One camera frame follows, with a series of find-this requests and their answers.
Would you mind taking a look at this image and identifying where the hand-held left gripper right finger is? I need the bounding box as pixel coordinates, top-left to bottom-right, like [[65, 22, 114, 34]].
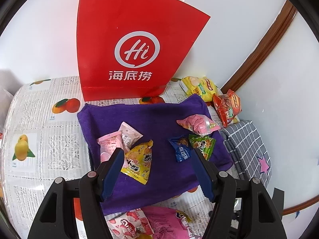
[[194, 148, 291, 239]]

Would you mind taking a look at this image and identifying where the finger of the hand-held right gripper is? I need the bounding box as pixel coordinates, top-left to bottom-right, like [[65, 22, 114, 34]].
[[273, 187, 285, 211]]

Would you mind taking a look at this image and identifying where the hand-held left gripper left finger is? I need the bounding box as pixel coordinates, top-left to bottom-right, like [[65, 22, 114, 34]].
[[27, 148, 125, 239]]

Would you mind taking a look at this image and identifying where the yellow triangular snack packet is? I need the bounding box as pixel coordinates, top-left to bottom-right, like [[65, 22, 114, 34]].
[[120, 139, 154, 185]]

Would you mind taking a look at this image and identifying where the plain pink snack packet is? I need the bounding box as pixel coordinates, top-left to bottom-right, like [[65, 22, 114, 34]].
[[97, 132, 125, 167]]

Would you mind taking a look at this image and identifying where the blue snack packet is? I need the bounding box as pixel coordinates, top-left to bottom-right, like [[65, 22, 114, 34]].
[[167, 136, 193, 163]]

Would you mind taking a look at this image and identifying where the purple towel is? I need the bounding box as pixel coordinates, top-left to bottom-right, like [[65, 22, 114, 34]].
[[77, 95, 234, 216]]

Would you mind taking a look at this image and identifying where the pale pink snack packet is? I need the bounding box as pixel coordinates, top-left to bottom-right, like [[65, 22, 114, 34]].
[[118, 122, 144, 152]]

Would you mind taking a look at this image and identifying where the pink packet yellow label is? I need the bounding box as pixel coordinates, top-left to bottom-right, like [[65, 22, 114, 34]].
[[176, 114, 221, 136]]

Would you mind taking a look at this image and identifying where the red white snack packet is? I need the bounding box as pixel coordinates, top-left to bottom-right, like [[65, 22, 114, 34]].
[[106, 209, 154, 239]]

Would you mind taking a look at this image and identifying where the grey checked cloth pink star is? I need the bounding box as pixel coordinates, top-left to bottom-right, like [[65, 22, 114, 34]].
[[221, 120, 272, 190]]

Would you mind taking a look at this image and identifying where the large pink snack bag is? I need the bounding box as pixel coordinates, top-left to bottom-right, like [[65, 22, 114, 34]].
[[142, 206, 192, 239]]

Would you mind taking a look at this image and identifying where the orange red snack bag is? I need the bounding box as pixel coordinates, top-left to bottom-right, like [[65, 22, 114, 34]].
[[212, 90, 243, 127]]

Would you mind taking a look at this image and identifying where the fruit print tablecloth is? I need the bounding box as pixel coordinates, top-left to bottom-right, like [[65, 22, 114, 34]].
[[0, 76, 285, 239]]

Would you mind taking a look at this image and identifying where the yellow snack bag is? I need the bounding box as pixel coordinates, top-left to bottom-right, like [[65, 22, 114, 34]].
[[181, 76, 220, 102]]

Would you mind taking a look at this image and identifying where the red paper bag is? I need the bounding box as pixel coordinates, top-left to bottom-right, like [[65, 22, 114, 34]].
[[76, 0, 211, 101]]

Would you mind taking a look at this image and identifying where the brown wooden door frame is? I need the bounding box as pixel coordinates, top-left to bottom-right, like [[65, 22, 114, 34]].
[[219, 0, 297, 93]]

